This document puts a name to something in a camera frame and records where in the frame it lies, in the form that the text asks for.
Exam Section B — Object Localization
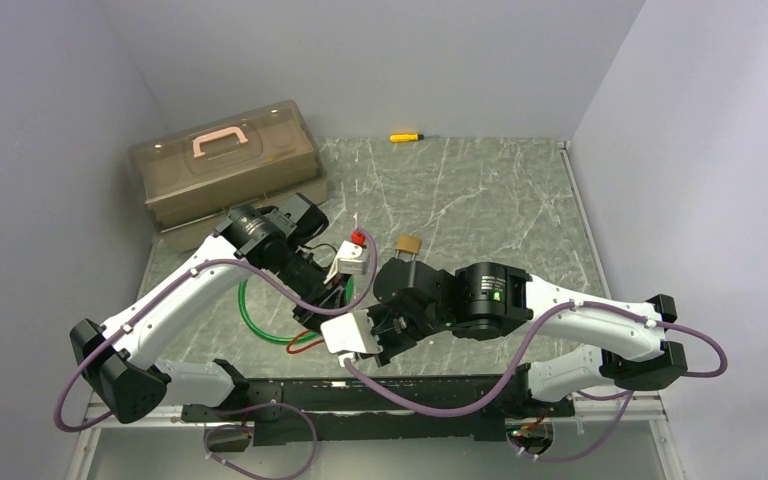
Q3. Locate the yellow handled screwdriver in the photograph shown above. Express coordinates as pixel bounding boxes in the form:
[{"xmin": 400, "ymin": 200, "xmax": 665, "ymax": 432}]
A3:
[{"xmin": 389, "ymin": 133, "xmax": 425, "ymax": 144}]

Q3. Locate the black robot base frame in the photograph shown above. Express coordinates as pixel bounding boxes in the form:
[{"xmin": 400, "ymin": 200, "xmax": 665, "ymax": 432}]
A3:
[{"xmin": 181, "ymin": 372, "xmax": 575, "ymax": 446}]

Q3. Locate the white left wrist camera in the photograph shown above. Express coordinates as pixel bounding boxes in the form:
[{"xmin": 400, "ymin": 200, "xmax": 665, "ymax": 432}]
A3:
[{"xmin": 323, "ymin": 229, "xmax": 370, "ymax": 284}]

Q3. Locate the red cable padlock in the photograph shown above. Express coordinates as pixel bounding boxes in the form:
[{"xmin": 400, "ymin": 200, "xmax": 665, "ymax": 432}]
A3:
[{"xmin": 285, "ymin": 330, "xmax": 324, "ymax": 355}]

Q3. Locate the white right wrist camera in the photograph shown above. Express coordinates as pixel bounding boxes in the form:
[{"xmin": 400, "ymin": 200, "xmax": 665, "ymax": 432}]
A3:
[{"xmin": 321, "ymin": 310, "xmax": 383, "ymax": 367}]

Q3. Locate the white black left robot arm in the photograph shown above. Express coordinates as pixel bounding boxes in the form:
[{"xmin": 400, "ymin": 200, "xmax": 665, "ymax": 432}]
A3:
[{"xmin": 70, "ymin": 194, "xmax": 375, "ymax": 424}]

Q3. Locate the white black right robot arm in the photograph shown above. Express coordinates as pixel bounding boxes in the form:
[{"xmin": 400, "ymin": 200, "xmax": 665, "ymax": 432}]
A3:
[{"xmin": 368, "ymin": 259, "xmax": 688, "ymax": 415}]

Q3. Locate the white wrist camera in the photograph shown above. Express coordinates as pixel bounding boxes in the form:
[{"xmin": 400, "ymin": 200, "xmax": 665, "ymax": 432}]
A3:
[
  {"xmin": 323, "ymin": 229, "xmax": 370, "ymax": 284},
  {"xmin": 321, "ymin": 310, "xmax": 383, "ymax": 367}
]

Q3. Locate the green cable lock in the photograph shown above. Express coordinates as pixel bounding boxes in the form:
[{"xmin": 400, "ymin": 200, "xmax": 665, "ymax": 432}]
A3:
[{"xmin": 238, "ymin": 276, "xmax": 356, "ymax": 346}]

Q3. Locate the brown translucent toolbox pink handle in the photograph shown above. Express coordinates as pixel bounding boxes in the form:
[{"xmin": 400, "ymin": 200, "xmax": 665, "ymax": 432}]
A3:
[{"xmin": 128, "ymin": 100, "xmax": 328, "ymax": 252}]

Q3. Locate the brass padlock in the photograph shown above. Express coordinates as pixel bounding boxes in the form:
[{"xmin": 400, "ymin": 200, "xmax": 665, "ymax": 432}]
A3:
[{"xmin": 394, "ymin": 234, "xmax": 422, "ymax": 262}]

